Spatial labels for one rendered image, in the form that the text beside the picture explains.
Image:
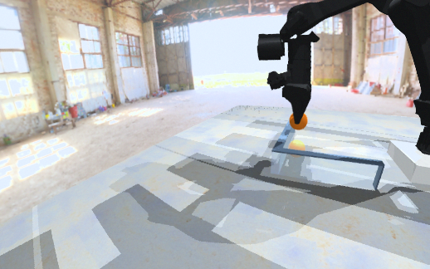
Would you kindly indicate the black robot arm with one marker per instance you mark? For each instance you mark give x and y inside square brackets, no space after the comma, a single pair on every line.
[410,17]

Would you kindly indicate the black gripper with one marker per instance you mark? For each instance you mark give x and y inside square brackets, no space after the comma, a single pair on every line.
[299,92]

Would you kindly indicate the clear glass corner walls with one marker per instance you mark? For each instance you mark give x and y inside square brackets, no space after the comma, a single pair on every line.
[326,170]

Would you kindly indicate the light blue l-shaped bar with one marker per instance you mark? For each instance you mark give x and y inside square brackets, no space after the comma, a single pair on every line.
[278,147]

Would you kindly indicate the orange ball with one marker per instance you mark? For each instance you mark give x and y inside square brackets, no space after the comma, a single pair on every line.
[301,125]

